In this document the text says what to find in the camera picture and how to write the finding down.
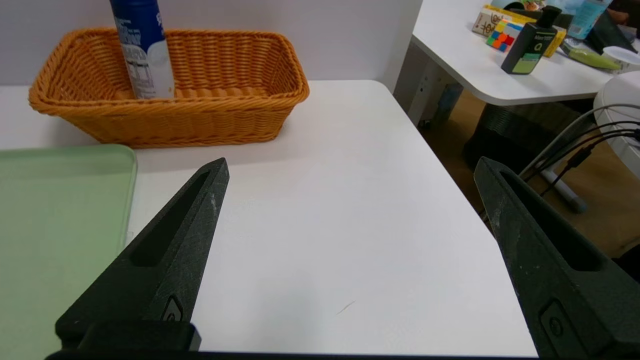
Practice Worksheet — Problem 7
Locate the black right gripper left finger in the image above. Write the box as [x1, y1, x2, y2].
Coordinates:
[54, 157, 231, 351]

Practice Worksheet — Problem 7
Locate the yellow printed cardboard box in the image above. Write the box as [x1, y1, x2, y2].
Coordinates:
[471, 4, 568, 58]

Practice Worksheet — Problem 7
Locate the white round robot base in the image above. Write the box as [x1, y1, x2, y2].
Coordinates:
[594, 71, 640, 179]

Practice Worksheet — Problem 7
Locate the light green plastic tray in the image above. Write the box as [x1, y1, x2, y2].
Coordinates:
[0, 144, 139, 360]

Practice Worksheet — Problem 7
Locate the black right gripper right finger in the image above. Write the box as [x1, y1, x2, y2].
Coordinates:
[474, 156, 640, 358]

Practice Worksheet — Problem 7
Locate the orange wicker basket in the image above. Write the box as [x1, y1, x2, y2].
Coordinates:
[28, 27, 311, 149]

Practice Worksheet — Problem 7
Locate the green flat pouch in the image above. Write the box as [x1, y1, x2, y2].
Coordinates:
[561, 39, 624, 71]

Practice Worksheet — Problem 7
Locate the blue and white bottle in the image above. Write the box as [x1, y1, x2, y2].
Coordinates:
[109, 0, 176, 100]

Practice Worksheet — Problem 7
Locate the grey cable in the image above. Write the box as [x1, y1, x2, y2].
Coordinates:
[520, 103, 640, 177]

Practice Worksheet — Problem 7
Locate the black round bin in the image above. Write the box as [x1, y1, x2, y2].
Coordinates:
[462, 100, 596, 173]

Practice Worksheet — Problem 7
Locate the dark tablet stand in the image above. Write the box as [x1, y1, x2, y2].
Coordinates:
[585, 10, 639, 55]

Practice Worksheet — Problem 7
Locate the white side table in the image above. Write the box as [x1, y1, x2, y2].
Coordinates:
[392, 0, 640, 128]

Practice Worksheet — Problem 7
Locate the thin black cable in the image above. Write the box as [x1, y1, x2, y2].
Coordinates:
[522, 120, 640, 198]

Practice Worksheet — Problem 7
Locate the colourful puzzle cube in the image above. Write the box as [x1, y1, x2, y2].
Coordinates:
[486, 20, 524, 53]

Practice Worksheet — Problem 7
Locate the white round container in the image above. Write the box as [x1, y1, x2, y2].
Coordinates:
[602, 46, 640, 74]

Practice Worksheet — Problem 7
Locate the small black box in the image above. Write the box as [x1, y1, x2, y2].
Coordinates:
[501, 5, 563, 76]

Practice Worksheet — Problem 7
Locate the light blue plastic bottle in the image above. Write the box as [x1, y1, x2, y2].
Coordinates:
[567, 0, 614, 41]

